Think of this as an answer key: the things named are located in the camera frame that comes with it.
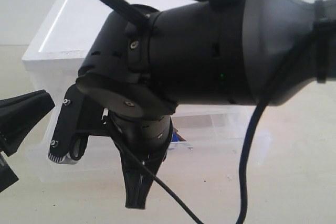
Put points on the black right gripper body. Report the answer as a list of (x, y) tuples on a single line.
[(147, 139)]

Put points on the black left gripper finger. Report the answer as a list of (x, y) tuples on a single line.
[(8, 177), (19, 115)]

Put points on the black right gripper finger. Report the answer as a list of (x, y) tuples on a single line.
[(137, 182)]

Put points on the key bunch with blue fob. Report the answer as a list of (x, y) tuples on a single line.
[(179, 141)]

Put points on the wide clear drawer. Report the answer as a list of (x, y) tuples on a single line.
[(203, 149)]

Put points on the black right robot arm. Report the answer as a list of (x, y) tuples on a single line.
[(144, 63)]

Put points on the white translucent drawer cabinet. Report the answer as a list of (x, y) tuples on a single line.
[(60, 46)]

